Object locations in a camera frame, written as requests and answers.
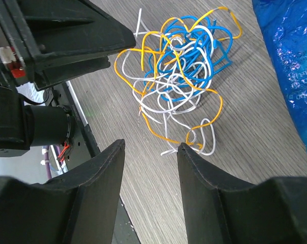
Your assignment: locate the blue wire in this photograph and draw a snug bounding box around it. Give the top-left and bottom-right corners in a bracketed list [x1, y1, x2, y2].
[144, 15, 233, 102]

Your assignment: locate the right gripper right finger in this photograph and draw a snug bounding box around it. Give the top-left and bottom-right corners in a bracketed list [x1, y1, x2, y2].
[177, 143, 307, 243]

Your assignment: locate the blue Doritos chip bag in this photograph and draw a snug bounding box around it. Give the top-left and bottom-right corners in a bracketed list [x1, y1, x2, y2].
[252, 0, 307, 152]

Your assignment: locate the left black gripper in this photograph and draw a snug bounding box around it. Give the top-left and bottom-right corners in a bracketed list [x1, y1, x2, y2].
[0, 1, 136, 90]

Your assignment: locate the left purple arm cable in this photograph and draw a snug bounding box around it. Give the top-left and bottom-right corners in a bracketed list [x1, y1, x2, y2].
[41, 144, 67, 181]

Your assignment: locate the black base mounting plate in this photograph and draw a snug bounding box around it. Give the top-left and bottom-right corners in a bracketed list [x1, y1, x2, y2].
[51, 81, 140, 243]

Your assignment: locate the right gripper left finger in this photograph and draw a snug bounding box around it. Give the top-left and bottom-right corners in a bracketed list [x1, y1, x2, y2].
[0, 139, 125, 243]

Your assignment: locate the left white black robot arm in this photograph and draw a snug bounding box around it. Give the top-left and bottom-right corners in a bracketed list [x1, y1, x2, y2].
[0, 1, 136, 157]

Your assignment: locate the white wire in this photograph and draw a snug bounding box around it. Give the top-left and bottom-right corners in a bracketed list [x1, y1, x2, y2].
[122, 8, 216, 157]

